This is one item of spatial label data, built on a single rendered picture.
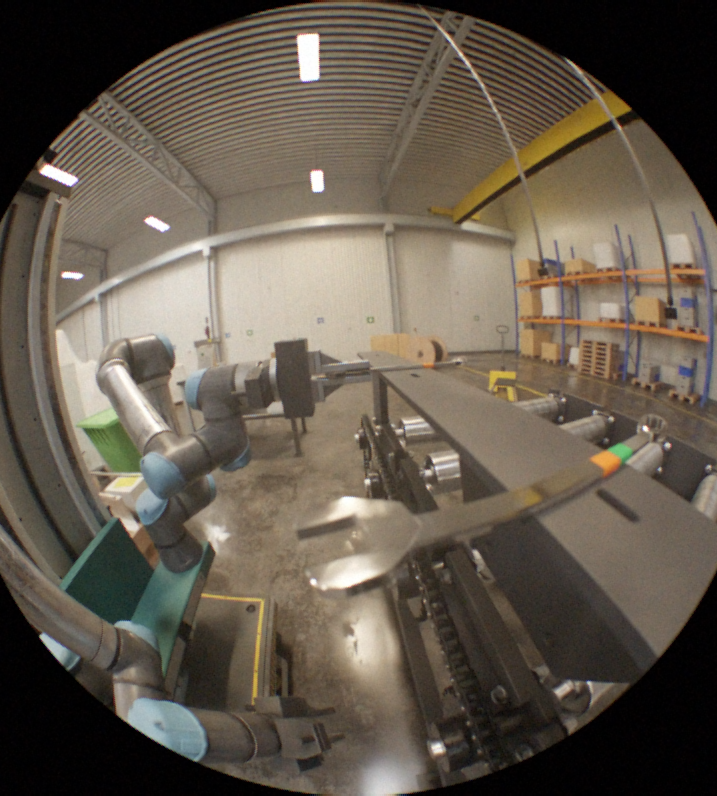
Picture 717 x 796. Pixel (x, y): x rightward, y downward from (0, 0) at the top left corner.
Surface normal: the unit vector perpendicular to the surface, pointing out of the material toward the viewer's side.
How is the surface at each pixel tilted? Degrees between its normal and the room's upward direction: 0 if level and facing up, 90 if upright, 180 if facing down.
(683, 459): 90
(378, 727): 0
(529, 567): 90
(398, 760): 0
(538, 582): 90
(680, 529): 0
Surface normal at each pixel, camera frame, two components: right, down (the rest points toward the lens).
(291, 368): 0.10, 0.26
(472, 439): -0.08, -0.96
